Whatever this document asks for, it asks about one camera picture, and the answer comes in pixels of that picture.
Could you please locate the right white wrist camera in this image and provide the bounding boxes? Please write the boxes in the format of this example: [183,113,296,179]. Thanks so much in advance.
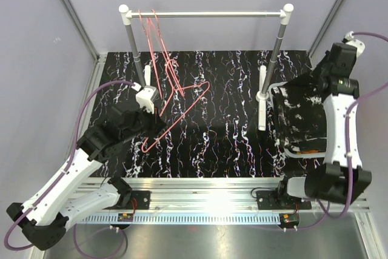
[343,31,366,58]

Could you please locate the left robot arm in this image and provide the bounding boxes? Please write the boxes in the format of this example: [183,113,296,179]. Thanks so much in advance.
[6,105,166,251]

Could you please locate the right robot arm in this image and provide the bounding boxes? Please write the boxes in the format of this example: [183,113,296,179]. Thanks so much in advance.
[275,41,372,208]

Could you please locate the white and silver clothes rack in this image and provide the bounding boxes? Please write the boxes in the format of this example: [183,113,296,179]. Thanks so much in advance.
[118,3,294,131]

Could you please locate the black and white trousers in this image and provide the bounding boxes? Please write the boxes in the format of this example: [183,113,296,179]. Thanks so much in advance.
[271,74,327,152]

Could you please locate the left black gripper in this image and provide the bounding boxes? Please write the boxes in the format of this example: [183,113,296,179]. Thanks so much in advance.
[121,103,167,143]

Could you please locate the aluminium mounting rail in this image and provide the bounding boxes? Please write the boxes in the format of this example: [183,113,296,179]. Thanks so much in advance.
[65,177,372,225]

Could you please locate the orange trousers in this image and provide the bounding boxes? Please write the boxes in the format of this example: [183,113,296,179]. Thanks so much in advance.
[297,149,322,154]

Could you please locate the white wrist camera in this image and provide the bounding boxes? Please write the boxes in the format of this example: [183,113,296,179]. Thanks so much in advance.
[132,83,159,114]
[343,31,366,58]

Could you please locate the pink wire hanger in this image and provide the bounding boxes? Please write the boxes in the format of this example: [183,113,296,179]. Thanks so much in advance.
[147,9,184,97]
[139,14,165,99]
[141,58,210,153]

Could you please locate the white plastic basket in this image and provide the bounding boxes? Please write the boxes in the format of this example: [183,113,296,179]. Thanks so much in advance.
[269,81,325,159]

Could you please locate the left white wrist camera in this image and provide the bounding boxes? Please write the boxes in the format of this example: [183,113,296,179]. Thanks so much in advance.
[132,83,159,114]

